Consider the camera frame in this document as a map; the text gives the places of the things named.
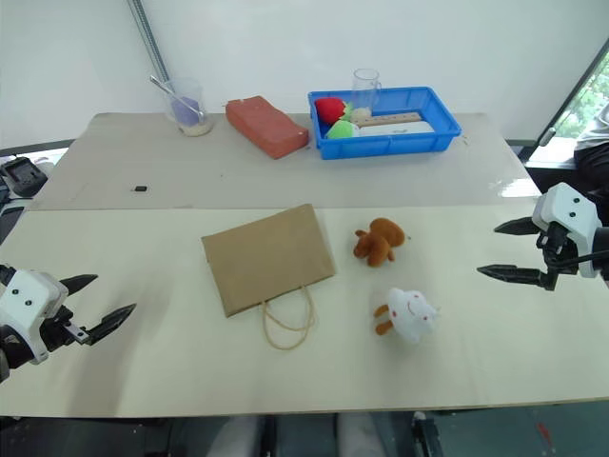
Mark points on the clear plastic measuring cup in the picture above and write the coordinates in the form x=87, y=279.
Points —
x=366, y=85

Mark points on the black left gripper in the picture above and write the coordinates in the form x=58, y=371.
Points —
x=57, y=331

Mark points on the blue plastic bin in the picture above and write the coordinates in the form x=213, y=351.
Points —
x=380, y=147

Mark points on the metal flexible conduit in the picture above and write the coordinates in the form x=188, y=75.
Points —
x=150, y=38

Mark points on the white rectangular box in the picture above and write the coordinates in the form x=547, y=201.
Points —
x=404, y=129

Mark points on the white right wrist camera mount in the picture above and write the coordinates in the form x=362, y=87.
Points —
x=571, y=209

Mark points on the black window frame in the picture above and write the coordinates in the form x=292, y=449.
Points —
x=573, y=93

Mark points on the brown plush toy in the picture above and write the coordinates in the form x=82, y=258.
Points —
x=378, y=240

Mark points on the red brick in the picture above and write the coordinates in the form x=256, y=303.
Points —
x=266, y=126

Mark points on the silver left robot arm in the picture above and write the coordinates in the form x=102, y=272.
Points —
x=12, y=354

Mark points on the black electronic device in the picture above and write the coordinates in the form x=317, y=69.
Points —
x=21, y=175

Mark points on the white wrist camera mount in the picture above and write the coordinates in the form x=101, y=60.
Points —
x=26, y=304
x=571, y=209

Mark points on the green and white plush toy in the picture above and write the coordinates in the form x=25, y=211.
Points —
x=349, y=110

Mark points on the wooden ruler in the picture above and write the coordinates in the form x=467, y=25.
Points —
x=390, y=119

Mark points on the metal spoon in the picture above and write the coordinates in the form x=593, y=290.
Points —
x=173, y=93

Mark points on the red plush strawberry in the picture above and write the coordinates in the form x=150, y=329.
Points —
x=329, y=108

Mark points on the cream plush toy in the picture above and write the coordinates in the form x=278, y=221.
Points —
x=361, y=113

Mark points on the person in white shirt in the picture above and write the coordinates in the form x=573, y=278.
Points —
x=592, y=138

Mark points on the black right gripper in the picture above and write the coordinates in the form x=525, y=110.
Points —
x=556, y=247

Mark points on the clear beaker with purple powder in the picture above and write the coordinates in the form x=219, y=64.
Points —
x=190, y=114

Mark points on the brown paper bag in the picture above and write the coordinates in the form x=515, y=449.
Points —
x=266, y=257

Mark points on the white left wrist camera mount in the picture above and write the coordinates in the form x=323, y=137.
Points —
x=26, y=304

